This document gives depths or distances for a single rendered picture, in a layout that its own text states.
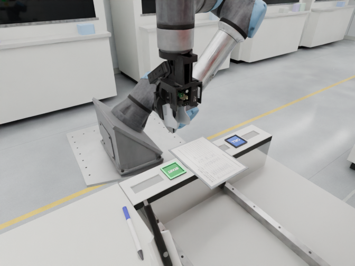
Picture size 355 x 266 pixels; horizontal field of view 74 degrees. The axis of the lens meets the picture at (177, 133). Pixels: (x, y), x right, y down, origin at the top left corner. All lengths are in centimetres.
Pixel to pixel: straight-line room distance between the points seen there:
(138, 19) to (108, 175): 292
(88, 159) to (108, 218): 46
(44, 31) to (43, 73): 48
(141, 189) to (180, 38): 39
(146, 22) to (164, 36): 320
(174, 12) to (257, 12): 47
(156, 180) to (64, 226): 25
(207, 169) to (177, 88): 30
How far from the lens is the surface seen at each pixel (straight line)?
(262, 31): 512
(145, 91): 93
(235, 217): 78
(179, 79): 49
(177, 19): 47
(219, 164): 72
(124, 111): 94
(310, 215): 87
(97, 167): 97
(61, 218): 64
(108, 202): 63
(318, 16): 677
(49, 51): 309
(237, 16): 90
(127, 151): 86
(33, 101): 322
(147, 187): 66
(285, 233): 75
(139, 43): 367
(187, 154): 75
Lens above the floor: 143
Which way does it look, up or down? 33 degrees down
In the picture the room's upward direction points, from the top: straight up
